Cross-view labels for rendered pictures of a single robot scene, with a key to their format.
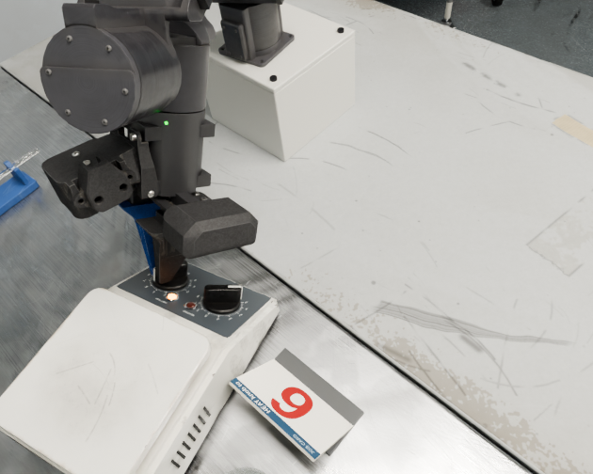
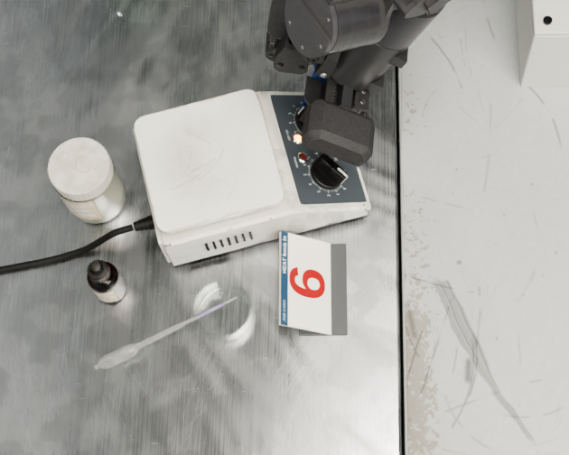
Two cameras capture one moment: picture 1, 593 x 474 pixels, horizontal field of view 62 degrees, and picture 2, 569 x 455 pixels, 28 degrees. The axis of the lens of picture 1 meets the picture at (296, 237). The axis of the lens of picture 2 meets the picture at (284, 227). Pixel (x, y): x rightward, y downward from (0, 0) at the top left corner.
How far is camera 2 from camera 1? 0.65 m
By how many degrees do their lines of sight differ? 29
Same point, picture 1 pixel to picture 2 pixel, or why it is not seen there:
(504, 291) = (540, 365)
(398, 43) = not seen: outside the picture
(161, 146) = (352, 52)
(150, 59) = (354, 32)
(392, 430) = (352, 362)
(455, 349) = (452, 362)
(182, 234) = (308, 128)
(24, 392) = (160, 125)
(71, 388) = (185, 148)
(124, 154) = not seen: hidden behind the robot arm
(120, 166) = not seen: hidden behind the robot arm
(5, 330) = (184, 40)
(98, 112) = (302, 40)
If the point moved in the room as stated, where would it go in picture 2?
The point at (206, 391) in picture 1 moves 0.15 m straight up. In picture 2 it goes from (257, 224) to (240, 157)
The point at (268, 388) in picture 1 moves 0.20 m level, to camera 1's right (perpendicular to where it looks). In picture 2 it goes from (301, 259) to (471, 396)
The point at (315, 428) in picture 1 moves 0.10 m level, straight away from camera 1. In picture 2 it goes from (303, 311) to (367, 227)
